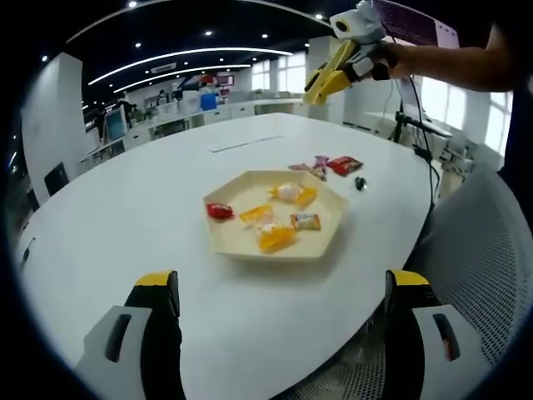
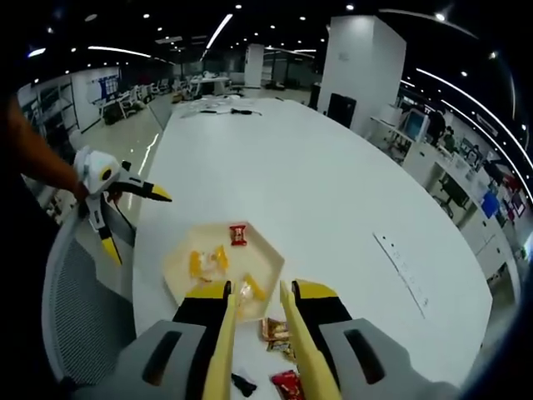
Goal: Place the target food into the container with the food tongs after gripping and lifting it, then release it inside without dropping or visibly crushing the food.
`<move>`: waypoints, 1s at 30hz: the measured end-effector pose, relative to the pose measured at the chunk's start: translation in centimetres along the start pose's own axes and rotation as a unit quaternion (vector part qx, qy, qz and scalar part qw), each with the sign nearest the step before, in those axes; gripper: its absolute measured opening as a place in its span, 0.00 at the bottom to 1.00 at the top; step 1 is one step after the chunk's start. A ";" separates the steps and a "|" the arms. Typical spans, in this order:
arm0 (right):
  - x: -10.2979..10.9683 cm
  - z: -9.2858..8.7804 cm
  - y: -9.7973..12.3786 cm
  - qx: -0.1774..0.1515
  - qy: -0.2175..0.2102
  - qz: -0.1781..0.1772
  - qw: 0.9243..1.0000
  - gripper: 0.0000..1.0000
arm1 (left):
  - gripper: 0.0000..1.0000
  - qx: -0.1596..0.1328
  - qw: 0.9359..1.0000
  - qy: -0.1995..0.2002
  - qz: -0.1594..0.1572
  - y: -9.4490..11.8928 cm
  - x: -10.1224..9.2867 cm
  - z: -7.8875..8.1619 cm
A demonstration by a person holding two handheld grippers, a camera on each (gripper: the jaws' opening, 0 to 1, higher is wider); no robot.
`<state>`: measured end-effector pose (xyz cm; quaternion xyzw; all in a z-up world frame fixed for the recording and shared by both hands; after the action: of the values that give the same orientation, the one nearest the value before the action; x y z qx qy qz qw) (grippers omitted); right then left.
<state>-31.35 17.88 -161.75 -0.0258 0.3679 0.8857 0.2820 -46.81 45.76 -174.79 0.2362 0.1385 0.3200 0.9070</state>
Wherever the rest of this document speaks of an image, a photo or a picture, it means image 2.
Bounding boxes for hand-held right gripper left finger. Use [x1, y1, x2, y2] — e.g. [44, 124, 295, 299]
[118, 280, 233, 400]

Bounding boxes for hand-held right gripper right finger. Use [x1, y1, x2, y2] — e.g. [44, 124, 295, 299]
[290, 279, 417, 400]

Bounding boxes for cream food tongs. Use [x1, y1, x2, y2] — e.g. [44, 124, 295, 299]
[203, 281, 341, 400]

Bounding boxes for orange-ended clear food packet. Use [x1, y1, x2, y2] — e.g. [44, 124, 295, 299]
[189, 244, 230, 279]
[235, 272, 267, 309]

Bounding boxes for cream hexagonal container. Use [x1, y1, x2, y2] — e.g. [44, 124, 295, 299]
[162, 220, 286, 324]

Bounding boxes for red food bar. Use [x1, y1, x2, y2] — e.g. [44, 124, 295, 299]
[270, 369, 301, 400]

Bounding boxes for small red food packet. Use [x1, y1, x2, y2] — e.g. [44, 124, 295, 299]
[228, 223, 250, 248]

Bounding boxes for black-ended clear food packet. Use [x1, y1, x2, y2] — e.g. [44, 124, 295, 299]
[231, 372, 258, 396]

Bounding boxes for white mesh office chair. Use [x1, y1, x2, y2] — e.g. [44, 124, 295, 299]
[41, 207, 138, 380]

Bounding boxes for long white counter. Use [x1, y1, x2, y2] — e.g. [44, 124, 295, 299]
[370, 116, 521, 293]

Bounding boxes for blue storage bin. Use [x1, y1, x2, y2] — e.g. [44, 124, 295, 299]
[481, 195, 499, 220]

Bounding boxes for white framed display screen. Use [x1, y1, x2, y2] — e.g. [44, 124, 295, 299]
[406, 110, 430, 141]

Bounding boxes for blue and white wall board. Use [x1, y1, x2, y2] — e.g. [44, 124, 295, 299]
[85, 68, 122, 105]

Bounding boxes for red wall display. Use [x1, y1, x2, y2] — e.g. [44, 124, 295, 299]
[499, 174, 526, 218]

